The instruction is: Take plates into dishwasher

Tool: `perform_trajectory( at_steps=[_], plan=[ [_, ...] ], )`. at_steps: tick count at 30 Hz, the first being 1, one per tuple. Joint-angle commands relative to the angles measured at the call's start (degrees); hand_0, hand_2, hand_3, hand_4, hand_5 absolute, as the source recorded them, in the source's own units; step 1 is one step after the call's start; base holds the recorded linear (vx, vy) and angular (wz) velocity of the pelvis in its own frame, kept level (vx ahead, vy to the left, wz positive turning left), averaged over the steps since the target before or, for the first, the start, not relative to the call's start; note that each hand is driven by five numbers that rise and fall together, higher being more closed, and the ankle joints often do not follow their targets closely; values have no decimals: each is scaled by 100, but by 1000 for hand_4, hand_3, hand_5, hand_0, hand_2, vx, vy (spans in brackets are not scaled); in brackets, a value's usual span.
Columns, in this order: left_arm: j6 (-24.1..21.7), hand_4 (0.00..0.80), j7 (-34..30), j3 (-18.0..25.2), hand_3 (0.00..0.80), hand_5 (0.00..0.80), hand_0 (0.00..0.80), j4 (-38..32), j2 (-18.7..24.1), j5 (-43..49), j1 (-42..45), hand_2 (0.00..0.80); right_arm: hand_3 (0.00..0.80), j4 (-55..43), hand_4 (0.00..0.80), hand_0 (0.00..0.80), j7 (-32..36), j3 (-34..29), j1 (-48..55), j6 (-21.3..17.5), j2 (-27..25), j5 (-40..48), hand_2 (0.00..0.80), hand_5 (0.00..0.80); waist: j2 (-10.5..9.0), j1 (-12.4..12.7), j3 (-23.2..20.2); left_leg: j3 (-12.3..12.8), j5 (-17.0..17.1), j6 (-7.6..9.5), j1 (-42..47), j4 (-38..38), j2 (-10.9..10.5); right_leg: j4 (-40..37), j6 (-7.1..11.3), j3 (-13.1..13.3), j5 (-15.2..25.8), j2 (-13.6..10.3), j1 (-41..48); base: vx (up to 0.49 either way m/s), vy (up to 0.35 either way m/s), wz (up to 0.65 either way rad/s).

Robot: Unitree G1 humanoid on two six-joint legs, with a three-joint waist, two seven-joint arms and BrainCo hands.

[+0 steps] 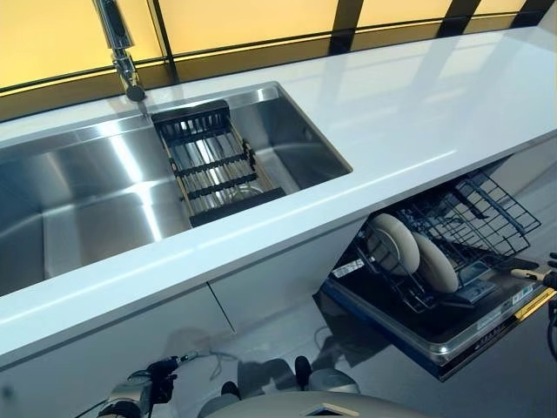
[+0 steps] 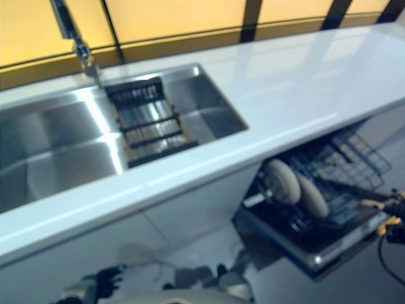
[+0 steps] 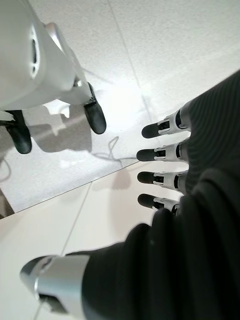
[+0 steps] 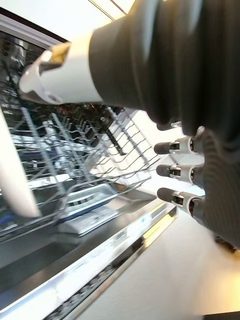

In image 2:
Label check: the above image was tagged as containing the black sink dish rack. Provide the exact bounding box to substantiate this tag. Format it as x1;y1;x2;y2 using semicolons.
104;75;200;168

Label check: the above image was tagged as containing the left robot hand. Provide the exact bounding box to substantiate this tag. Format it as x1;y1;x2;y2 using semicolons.
94;265;127;292

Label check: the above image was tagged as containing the cream round plate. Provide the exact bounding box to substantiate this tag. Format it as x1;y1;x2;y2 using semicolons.
264;158;301;205
296;174;330;219

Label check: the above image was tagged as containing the chrome kitchen faucet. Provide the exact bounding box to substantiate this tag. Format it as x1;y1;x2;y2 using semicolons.
49;0;102;80

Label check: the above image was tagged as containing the wire dishwasher basket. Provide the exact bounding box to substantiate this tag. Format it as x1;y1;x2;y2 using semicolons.
252;126;393;232

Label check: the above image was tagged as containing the dark window frame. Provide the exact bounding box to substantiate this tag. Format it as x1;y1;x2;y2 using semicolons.
0;0;405;80

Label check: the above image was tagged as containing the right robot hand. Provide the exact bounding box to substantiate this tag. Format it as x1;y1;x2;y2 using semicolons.
360;188;405;245

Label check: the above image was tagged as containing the white glossy cabinet door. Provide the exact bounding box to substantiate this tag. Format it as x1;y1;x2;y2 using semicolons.
142;166;263;241
0;212;173;289

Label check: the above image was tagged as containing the white right robot leg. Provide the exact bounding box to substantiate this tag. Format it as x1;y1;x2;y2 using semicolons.
220;274;254;301

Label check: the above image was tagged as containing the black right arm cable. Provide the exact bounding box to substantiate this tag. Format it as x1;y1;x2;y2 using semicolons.
377;236;405;286

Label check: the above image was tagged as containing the stainless steel sink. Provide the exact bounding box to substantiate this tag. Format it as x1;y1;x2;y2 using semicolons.
0;63;249;215

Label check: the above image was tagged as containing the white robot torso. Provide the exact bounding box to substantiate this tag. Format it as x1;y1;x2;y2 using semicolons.
126;291;241;304

